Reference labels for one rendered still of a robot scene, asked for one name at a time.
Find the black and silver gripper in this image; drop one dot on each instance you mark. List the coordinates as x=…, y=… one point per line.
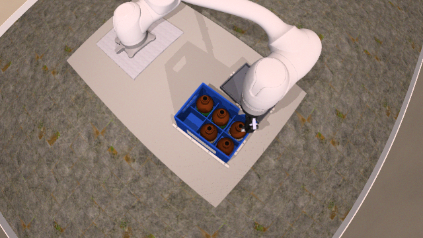
x=250, y=122

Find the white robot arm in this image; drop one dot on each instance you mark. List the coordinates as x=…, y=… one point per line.
x=266, y=81

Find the blue plastic crate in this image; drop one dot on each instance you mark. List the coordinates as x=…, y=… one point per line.
x=192, y=121

